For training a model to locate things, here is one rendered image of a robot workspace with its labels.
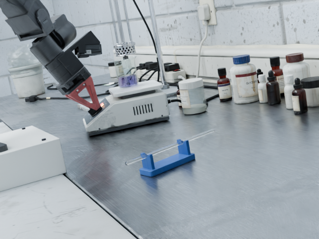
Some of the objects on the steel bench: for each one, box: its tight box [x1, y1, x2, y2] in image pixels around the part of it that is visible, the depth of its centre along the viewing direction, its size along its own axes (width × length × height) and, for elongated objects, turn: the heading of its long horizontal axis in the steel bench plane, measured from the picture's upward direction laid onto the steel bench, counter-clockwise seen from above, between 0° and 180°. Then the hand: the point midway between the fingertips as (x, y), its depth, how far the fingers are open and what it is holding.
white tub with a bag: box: [7, 43, 45, 98], centre depth 219 cm, size 14×14×21 cm
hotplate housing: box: [83, 89, 171, 136], centre depth 130 cm, size 22×13×8 cm, turn 140°
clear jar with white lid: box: [178, 78, 207, 115], centre depth 130 cm, size 6×6×8 cm
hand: (95, 106), depth 126 cm, fingers closed, pressing on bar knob
